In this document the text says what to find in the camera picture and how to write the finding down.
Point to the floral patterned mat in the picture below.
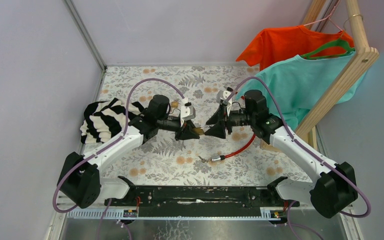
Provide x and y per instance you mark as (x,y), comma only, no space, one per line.
(166,161)

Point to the small brass padlock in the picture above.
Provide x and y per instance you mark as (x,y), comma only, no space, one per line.
(174,104)

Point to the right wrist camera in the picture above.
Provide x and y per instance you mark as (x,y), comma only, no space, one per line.
(222,97)

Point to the green clothes hanger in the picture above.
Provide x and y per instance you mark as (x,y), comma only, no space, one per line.
(338,43)

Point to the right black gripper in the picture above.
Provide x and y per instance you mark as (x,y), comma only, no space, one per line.
(218,130)

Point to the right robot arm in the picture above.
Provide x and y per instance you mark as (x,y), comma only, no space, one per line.
(332,185)

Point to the red cable lock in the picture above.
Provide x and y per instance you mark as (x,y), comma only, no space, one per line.
(232,154)

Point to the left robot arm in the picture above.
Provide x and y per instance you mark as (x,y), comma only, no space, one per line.
(80,178)

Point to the black white striped cloth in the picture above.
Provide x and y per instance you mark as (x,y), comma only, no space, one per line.
(105,119)

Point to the pink clothes hanger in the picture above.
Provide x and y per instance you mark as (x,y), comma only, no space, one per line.
(320,13)

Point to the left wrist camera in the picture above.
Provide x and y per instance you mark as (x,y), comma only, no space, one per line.
(187,110)

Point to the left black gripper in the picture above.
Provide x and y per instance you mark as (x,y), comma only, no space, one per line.
(186,132)

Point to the large brass padlock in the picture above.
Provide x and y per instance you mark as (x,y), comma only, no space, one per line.
(201,130)

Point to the orange t-shirt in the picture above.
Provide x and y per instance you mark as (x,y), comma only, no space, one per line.
(272,45)

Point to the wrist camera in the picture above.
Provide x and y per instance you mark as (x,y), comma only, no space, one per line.
(222,97)
(187,110)

